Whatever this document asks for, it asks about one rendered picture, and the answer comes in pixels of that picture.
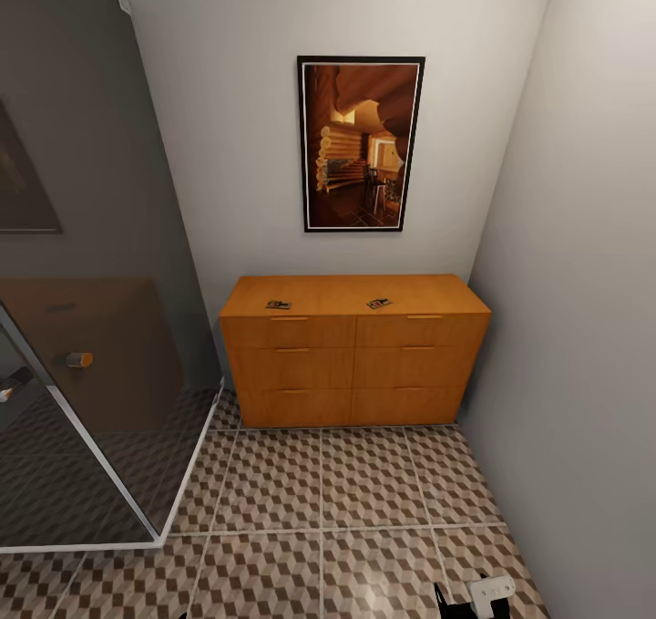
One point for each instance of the door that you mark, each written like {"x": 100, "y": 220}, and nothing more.
{"x": 53, "y": 489}
{"x": 96, "y": 270}

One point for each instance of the picture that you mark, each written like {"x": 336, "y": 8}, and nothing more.
{"x": 358, "y": 118}

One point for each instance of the cabinet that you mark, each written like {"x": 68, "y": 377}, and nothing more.
{"x": 332, "y": 360}

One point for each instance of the shower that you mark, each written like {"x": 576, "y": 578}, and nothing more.
{"x": 158, "y": 541}

